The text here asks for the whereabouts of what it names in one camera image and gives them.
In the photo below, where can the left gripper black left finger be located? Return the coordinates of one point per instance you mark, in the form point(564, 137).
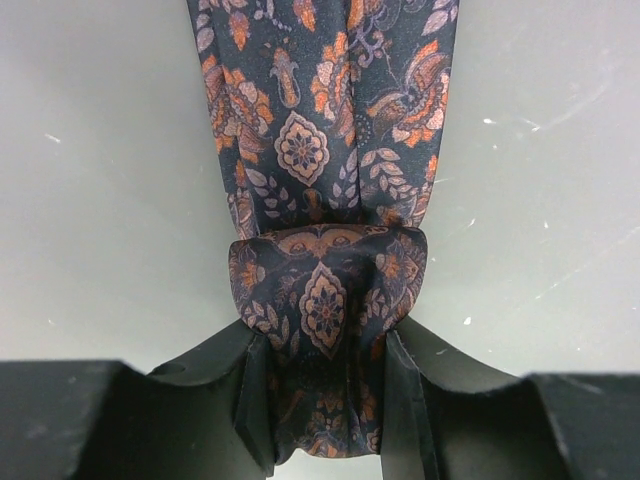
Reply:
point(201, 415)

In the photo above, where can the dark purple patterned tie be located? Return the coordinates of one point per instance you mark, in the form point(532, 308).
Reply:
point(327, 118)

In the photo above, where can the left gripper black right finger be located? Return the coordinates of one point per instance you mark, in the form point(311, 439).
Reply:
point(450, 416)

